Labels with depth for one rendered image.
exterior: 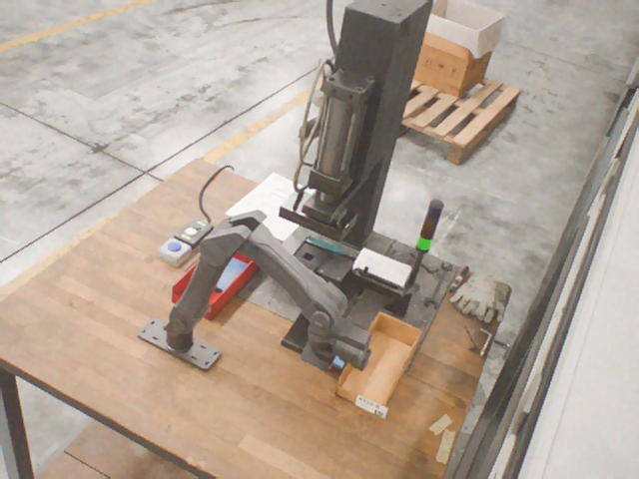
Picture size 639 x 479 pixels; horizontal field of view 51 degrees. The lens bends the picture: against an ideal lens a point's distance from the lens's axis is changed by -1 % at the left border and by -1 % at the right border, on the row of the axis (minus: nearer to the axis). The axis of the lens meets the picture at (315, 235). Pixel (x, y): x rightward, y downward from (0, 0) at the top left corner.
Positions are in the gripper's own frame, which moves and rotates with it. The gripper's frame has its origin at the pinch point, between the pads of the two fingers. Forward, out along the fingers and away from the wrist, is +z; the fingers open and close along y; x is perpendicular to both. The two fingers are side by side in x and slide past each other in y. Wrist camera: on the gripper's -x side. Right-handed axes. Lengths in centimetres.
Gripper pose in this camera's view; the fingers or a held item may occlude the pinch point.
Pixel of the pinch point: (324, 354)
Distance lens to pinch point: 156.3
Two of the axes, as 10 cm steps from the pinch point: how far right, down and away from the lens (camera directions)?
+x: -8.9, -3.9, 2.3
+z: 0.5, 4.2, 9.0
